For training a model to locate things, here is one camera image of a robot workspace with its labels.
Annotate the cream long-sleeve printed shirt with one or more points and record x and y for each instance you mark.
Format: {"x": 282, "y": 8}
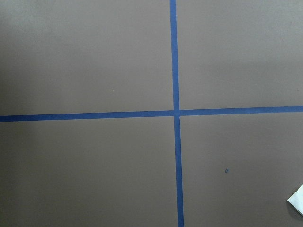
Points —
{"x": 296, "y": 200}

